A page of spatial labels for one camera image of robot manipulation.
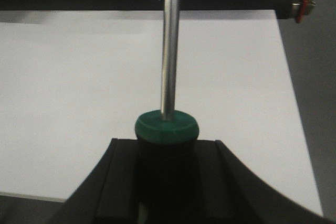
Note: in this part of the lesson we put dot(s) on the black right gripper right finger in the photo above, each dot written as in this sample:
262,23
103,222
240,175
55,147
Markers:
232,193

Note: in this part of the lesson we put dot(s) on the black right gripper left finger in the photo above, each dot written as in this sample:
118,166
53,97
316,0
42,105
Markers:
108,194

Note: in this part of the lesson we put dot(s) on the green black screwdriver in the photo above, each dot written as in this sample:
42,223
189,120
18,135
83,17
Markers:
166,139

